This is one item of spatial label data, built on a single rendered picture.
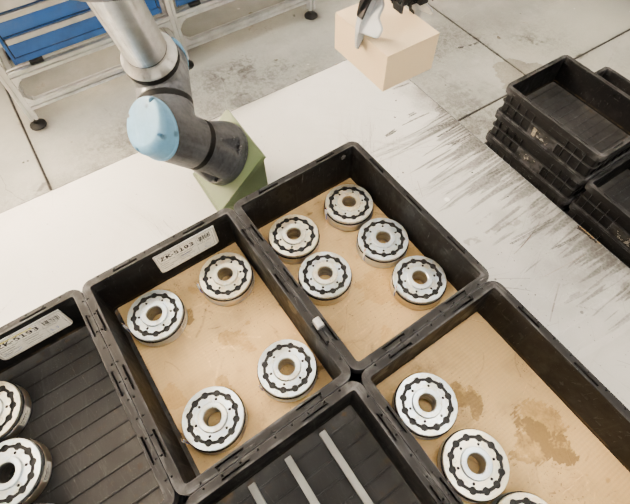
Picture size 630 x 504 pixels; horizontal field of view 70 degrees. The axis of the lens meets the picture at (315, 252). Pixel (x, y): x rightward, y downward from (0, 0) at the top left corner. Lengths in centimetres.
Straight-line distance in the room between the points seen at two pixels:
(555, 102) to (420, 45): 107
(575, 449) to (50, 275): 112
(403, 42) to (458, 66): 190
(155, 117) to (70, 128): 172
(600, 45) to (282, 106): 225
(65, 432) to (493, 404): 72
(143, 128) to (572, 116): 145
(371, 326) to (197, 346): 32
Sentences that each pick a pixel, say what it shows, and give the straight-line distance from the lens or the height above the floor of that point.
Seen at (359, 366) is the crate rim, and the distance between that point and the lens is 72.
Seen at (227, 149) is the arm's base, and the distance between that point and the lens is 104.
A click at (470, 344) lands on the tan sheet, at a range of 88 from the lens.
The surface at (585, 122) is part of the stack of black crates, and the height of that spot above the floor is 49.
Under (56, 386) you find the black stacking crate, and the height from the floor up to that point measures 83.
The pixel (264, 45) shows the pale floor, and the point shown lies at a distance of 287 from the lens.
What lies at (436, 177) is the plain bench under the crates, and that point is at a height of 70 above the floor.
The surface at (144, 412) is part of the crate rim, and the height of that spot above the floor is 93.
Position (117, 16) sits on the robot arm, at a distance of 90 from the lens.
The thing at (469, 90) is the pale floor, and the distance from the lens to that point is 265.
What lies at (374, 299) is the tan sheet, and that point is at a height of 83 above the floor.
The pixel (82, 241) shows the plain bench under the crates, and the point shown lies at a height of 70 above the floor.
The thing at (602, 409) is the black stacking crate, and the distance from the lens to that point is 85.
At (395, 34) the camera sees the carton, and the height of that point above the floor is 112.
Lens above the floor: 162
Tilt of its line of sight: 60 degrees down
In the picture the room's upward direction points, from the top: 2 degrees counter-clockwise
